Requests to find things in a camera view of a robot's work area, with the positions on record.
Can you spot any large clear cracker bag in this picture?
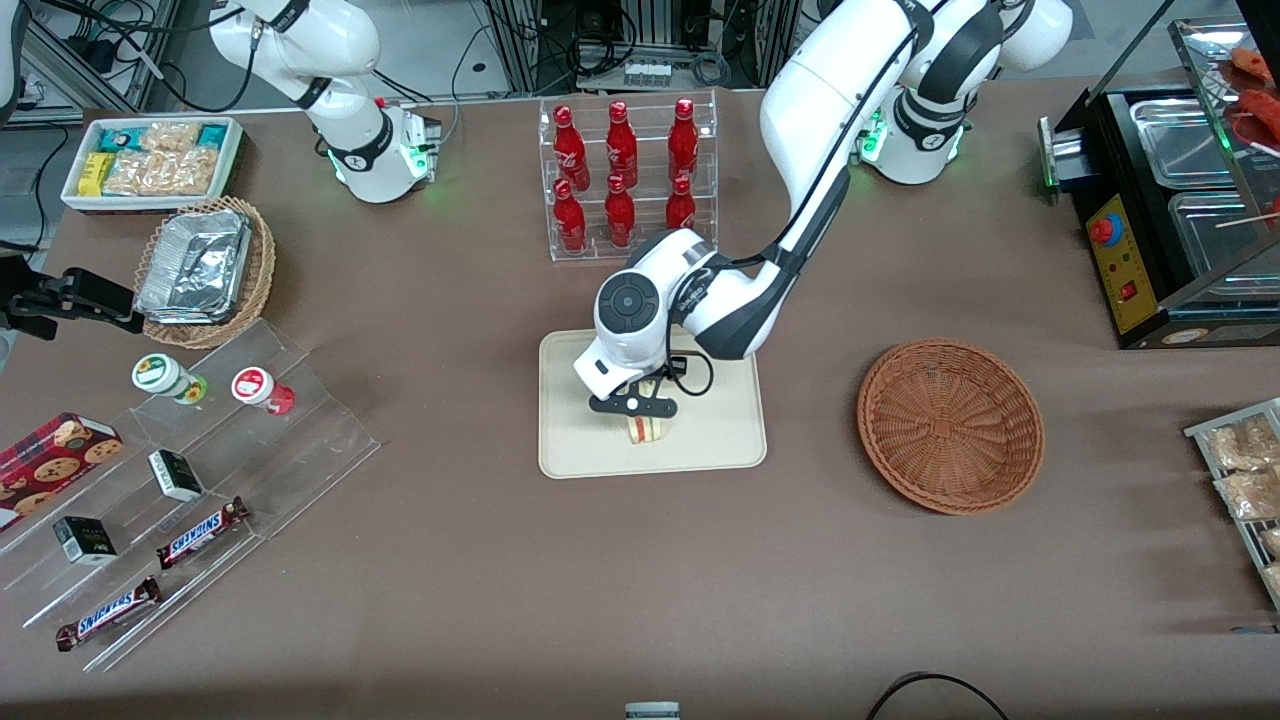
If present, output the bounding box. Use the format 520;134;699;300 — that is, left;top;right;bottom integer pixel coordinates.
103;149;217;197

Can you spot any black food warmer machine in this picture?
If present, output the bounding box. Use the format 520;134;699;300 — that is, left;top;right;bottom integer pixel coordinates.
1038;18;1280;350

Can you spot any beige plastic tray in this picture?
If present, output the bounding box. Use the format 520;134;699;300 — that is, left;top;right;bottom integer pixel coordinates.
538;320;768;480

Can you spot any red plaid cookie box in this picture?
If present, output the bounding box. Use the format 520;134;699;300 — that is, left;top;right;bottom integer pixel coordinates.
0;411;125;532

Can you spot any red lid white cup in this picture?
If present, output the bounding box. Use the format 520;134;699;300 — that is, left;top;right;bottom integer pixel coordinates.
230;366;297;417

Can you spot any red cola bottle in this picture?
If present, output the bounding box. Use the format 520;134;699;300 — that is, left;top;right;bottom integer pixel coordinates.
553;178;588;254
606;100;639;189
604;173;637;249
553;105;590;191
668;97;699;183
665;175;697;233

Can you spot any small clear cracker bag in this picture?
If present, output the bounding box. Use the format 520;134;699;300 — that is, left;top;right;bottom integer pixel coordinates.
140;121;202;154

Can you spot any aluminium foil container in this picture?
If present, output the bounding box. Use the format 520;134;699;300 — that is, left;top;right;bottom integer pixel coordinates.
136;209;252;325

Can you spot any brown wicker basket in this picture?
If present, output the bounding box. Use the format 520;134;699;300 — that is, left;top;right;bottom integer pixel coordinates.
857;338;1046;516

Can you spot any grey wire tray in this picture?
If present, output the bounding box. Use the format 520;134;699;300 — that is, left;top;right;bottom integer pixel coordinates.
1184;397;1280;613

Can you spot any black floor cable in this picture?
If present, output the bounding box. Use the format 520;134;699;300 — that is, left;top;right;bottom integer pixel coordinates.
865;671;1011;720

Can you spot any light wicker basket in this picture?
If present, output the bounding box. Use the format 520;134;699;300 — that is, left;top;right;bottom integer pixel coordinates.
133;195;276;349

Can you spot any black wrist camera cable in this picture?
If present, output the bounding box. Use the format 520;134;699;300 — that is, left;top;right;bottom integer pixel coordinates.
665;0;941;399

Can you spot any snickers chocolate bar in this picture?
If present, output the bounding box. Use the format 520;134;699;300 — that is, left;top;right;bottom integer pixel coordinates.
155;496;250;571
55;575;162;653

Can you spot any aluminium frame rack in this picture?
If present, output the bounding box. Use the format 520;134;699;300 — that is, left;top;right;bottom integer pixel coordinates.
485;0;791;93

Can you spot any green lid white cup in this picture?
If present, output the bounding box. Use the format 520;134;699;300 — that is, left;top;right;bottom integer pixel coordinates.
131;353;210;406

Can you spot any white plastic snack bin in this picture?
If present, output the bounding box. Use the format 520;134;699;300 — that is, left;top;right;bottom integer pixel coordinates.
60;115;244;214

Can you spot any stainless steel pan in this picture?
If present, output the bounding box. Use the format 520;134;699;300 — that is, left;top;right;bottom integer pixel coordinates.
1130;97;1243;190
1167;190;1280;283

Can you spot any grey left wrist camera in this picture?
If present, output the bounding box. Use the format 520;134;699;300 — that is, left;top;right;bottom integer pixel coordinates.
587;392;682;420

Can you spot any clear acrylic stepped display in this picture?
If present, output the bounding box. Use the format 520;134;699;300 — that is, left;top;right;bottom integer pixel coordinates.
0;318;382;673

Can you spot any clear acrylic bottle rack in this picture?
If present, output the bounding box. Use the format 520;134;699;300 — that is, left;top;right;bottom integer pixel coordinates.
538;88;719;263

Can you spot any small black box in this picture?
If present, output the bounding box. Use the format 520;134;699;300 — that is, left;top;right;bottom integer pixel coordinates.
52;515;119;567
148;449;205;503

